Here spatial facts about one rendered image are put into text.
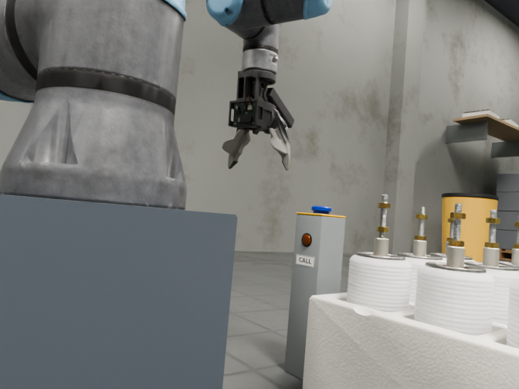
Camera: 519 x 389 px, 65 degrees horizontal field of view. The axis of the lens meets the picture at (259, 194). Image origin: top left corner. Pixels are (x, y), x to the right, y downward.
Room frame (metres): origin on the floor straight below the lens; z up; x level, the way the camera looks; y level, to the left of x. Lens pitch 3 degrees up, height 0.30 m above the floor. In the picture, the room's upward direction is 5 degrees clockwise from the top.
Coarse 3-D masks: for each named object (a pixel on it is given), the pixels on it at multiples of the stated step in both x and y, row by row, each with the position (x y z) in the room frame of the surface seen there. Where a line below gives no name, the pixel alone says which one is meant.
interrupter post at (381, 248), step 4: (376, 240) 0.64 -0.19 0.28; (380, 240) 0.64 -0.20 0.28; (384, 240) 0.64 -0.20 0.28; (388, 240) 0.65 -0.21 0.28; (376, 244) 0.64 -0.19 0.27; (380, 244) 0.64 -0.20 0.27; (384, 244) 0.64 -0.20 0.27; (376, 248) 0.64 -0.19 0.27; (380, 248) 0.64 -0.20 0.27; (384, 248) 0.64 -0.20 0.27; (376, 252) 0.64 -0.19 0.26; (380, 252) 0.64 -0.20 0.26; (384, 252) 0.64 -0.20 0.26
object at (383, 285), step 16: (352, 256) 0.65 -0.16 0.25; (352, 272) 0.64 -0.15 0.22; (368, 272) 0.61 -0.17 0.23; (384, 272) 0.60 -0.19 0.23; (400, 272) 0.61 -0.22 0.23; (352, 288) 0.63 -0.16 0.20; (368, 288) 0.61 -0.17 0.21; (384, 288) 0.60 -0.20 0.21; (400, 288) 0.61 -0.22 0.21; (368, 304) 0.61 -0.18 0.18; (384, 304) 0.60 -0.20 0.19; (400, 304) 0.61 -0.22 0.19
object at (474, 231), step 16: (448, 208) 2.85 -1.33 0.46; (464, 208) 2.75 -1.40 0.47; (480, 208) 2.72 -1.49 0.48; (496, 208) 2.78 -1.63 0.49; (448, 224) 2.84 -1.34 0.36; (464, 224) 2.75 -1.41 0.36; (480, 224) 2.73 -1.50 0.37; (464, 240) 2.76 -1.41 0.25; (480, 240) 2.73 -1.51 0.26; (480, 256) 2.74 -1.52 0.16
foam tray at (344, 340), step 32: (320, 320) 0.64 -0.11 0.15; (352, 320) 0.59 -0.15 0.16; (384, 320) 0.55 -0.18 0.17; (320, 352) 0.64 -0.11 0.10; (352, 352) 0.59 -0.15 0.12; (384, 352) 0.55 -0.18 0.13; (416, 352) 0.51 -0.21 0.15; (448, 352) 0.48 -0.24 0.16; (480, 352) 0.46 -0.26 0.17; (512, 352) 0.43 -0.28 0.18; (320, 384) 0.63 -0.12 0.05; (352, 384) 0.59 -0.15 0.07; (384, 384) 0.55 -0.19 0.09; (416, 384) 0.51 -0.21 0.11; (448, 384) 0.48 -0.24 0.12; (480, 384) 0.45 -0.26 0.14; (512, 384) 0.43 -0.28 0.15
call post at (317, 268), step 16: (304, 224) 0.80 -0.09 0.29; (320, 224) 0.76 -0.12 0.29; (336, 224) 0.79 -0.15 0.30; (320, 240) 0.76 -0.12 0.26; (336, 240) 0.79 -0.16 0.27; (304, 256) 0.79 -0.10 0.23; (320, 256) 0.76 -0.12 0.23; (336, 256) 0.79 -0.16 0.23; (304, 272) 0.79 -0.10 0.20; (320, 272) 0.77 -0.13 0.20; (336, 272) 0.79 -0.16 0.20; (304, 288) 0.79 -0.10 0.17; (320, 288) 0.77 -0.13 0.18; (336, 288) 0.80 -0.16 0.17; (304, 304) 0.78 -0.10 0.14; (288, 320) 0.81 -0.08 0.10; (304, 320) 0.78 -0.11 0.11; (288, 336) 0.81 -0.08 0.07; (304, 336) 0.78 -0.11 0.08; (288, 352) 0.81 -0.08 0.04; (304, 352) 0.78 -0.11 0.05; (288, 368) 0.81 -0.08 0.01
